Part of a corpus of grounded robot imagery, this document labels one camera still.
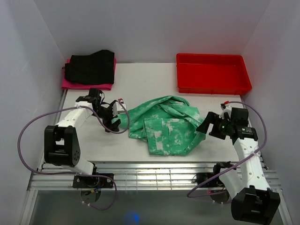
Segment black folded trousers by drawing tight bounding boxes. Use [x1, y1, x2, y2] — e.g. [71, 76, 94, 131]
[65, 50, 115, 85]

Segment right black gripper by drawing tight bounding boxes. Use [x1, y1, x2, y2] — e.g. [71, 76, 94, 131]
[195, 112, 233, 140]

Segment aluminium rail frame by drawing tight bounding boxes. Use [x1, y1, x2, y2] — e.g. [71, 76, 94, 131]
[28, 89, 293, 225]

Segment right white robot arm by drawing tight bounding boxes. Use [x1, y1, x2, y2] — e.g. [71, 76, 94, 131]
[196, 105, 280, 225]

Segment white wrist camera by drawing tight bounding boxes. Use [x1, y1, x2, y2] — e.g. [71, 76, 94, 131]
[112, 98, 127, 117]
[219, 101, 232, 119]

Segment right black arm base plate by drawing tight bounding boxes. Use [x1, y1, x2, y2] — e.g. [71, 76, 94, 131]
[192, 172, 225, 188]

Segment red plastic tray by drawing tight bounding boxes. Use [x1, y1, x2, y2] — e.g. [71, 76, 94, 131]
[176, 53, 252, 95]

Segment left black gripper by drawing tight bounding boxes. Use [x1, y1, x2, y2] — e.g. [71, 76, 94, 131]
[92, 100, 120, 132]

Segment green tie-dye trousers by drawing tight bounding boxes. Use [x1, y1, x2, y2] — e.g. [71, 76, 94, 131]
[120, 96, 205, 156]

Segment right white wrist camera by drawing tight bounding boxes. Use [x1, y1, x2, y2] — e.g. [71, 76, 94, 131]
[219, 101, 232, 119]

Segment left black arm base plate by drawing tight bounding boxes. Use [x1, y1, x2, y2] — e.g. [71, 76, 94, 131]
[72, 176, 113, 189]

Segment pink folded trousers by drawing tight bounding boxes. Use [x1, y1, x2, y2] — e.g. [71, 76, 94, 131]
[61, 55, 117, 90]

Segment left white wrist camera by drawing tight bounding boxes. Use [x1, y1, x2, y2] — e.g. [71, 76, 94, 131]
[112, 98, 127, 117]

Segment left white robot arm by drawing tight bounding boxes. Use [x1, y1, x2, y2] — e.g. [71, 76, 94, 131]
[44, 88, 127, 188]

